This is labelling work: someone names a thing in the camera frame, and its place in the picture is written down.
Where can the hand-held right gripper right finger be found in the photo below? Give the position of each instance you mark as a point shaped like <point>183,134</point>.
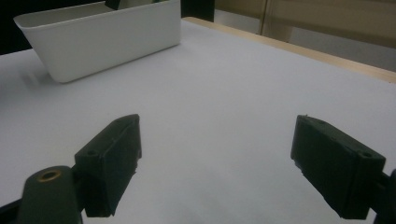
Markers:
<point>336,168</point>

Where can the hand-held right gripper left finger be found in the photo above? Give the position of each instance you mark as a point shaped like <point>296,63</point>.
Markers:
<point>109,161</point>

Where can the white plastic bin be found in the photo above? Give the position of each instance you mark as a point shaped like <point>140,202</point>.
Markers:
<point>109,40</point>

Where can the light wooden table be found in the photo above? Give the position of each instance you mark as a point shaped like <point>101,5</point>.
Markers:
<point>311,54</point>

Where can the white board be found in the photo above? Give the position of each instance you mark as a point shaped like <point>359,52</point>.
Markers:
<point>218,102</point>

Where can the light wooden furniture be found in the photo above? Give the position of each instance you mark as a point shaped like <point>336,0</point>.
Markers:
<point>342,18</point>

